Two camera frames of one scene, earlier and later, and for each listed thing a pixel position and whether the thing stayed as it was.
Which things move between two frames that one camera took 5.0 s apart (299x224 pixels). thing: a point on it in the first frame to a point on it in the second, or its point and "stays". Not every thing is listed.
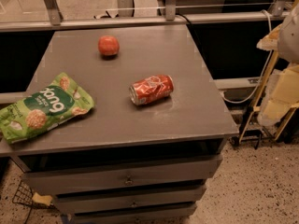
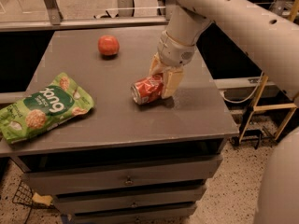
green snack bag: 61,99 stays
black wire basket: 23,195 stays
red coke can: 150,90 stays
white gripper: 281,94 to 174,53
